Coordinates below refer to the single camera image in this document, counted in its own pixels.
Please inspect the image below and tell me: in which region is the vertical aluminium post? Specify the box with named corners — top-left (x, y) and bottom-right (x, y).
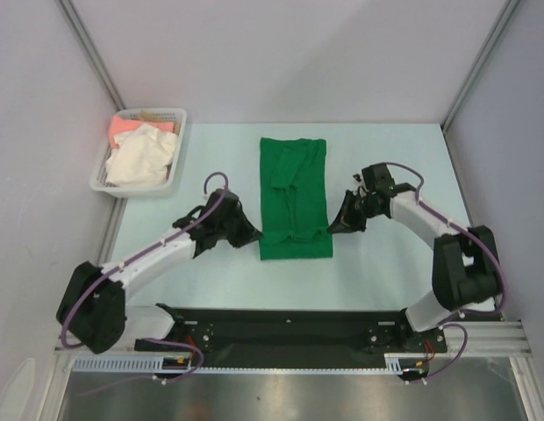
top-left (440, 0), bottom-right (523, 135)
top-left (55, 0), bottom-right (125, 111)

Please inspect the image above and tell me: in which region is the cream t shirt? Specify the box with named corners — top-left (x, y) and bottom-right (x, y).
top-left (105, 124), bottom-right (179, 187)

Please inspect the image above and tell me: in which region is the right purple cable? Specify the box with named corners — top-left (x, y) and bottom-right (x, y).
top-left (388, 161), bottom-right (510, 385)

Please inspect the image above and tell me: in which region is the left vertical aluminium post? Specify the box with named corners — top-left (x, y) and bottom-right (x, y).
top-left (55, 0), bottom-right (125, 111)

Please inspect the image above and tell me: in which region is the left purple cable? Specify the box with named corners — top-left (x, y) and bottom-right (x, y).
top-left (60, 172), bottom-right (232, 396)

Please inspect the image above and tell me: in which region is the pink t shirt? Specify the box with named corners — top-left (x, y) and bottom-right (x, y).
top-left (108, 116), bottom-right (175, 149)

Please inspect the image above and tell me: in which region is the right vertical aluminium post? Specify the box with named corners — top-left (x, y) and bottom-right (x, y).
top-left (440, 0), bottom-right (523, 135)

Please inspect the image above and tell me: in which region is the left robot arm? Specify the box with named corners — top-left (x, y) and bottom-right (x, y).
top-left (56, 189), bottom-right (263, 353)

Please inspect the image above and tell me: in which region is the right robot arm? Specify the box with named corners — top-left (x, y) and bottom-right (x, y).
top-left (328, 162), bottom-right (507, 352)

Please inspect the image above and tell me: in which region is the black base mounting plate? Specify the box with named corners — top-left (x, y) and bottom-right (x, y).
top-left (156, 303), bottom-right (447, 353)

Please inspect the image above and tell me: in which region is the purple cable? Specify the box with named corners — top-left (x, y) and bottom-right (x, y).
top-left (60, 172), bottom-right (232, 396)
top-left (388, 161), bottom-right (510, 385)

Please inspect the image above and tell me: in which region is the brown t shirt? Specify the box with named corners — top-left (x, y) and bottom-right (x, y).
top-left (134, 110), bottom-right (181, 134)

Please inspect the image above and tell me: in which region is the green t shirt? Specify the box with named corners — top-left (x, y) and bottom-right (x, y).
top-left (260, 138), bottom-right (333, 260)

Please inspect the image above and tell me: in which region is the slotted grey cable duct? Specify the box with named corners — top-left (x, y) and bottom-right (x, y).
top-left (72, 354), bottom-right (428, 375)

